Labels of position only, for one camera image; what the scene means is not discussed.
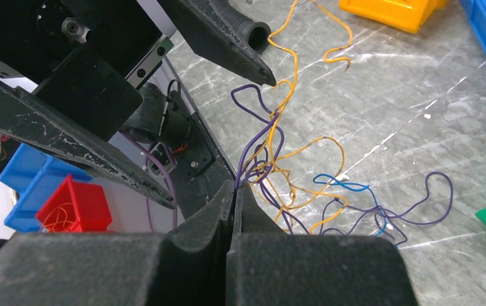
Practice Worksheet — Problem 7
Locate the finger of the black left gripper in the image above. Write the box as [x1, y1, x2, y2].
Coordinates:
[159, 0, 276, 86]

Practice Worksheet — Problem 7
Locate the small blue storage bin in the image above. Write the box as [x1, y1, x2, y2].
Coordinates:
[0, 144, 92, 233]

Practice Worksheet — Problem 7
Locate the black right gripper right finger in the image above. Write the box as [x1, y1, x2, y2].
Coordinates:
[231, 183, 285, 249]

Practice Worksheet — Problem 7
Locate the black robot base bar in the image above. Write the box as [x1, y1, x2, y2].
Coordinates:
[120, 57, 237, 221]

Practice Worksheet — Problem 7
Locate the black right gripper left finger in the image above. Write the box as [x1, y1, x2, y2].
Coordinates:
[168, 180, 235, 253]

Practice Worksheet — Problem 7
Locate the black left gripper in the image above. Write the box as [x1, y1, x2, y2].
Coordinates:
[0, 1, 175, 209]

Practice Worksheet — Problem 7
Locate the red plastic bin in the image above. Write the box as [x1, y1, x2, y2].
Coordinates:
[35, 175, 113, 233]

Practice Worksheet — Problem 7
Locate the orange plastic bin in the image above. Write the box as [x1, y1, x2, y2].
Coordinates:
[339, 0, 448, 34]

